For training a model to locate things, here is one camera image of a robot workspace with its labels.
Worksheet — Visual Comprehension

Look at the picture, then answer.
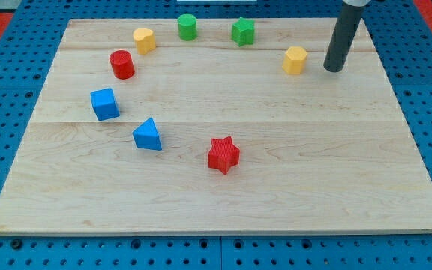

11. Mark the red star block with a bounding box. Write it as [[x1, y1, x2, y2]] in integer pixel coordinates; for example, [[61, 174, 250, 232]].
[[208, 136, 240, 175]]

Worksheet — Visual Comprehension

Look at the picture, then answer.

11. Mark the light wooden board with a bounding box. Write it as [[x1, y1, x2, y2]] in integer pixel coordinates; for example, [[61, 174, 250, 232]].
[[0, 18, 432, 236]]

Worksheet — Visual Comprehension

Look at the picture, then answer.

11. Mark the green star block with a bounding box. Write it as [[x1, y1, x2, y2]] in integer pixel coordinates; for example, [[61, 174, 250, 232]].
[[231, 17, 255, 47]]

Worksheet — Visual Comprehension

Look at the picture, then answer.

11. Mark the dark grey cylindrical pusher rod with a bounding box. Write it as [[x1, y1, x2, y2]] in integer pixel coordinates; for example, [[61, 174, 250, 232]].
[[323, 0, 369, 73]]

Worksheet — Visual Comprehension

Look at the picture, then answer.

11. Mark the blue triangle block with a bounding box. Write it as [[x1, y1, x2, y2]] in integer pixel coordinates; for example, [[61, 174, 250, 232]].
[[132, 118, 162, 151]]

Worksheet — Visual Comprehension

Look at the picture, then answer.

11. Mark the yellow hexagon block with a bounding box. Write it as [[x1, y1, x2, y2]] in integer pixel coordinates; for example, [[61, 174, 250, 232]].
[[282, 46, 308, 75]]

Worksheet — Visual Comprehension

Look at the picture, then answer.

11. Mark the blue cube block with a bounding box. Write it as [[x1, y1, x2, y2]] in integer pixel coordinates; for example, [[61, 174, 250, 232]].
[[90, 88, 120, 121]]

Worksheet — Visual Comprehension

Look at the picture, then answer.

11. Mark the red cylinder block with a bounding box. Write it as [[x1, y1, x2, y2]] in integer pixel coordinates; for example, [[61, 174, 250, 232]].
[[109, 50, 136, 80]]

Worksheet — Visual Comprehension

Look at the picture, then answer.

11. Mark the green cylinder block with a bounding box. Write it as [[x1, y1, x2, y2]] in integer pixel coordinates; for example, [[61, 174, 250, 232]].
[[177, 13, 197, 41]]

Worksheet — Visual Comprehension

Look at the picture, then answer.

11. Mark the yellow heart block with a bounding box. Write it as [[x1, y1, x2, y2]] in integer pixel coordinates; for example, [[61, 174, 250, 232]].
[[133, 28, 156, 56]]

